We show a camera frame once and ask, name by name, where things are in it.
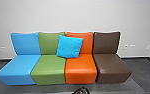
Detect cyan square cushion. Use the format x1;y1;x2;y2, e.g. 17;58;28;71
55;34;84;60

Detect green sofa seat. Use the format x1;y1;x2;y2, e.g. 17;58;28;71
30;31;68;86

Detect blue sofa seat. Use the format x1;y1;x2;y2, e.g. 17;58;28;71
0;31;43;86

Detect orange sofa seat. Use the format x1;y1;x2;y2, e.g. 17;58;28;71
64;31;98;85

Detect brown sofa seat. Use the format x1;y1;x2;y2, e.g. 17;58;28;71
92;31;133;85

